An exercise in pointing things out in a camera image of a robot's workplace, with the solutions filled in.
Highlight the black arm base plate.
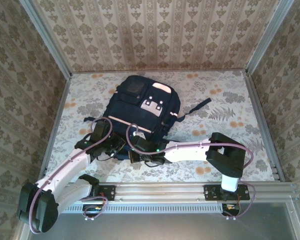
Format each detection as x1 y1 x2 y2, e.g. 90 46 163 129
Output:
71 184 116 202
203 184 251 202

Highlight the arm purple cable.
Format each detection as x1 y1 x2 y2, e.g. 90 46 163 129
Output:
124 123 256 219
28 116 114 235

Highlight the floral tablecloth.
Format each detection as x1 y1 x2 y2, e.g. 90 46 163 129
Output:
43 70 276 183

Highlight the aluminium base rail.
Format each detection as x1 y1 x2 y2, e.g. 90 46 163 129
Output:
27 181 297 202

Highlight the aluminium frame post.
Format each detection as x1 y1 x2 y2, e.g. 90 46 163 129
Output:
245 0 295 76
19 0 73 79

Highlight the aluminium side rail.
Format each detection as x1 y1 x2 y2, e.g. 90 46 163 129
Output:
244 71 286 183
37 74 73 183

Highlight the navy blue backpack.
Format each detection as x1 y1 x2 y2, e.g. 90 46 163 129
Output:
83 74 212 161

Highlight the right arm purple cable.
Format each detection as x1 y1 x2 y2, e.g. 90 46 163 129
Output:
124 123 256 219

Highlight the grey metal panel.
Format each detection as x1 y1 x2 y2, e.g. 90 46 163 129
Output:
19 197 300 240

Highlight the slotted grey cable duct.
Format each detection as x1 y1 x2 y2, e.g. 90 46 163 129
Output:
62 202 224 214

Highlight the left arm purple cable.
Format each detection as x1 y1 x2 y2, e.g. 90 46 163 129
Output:
28 116 114 235

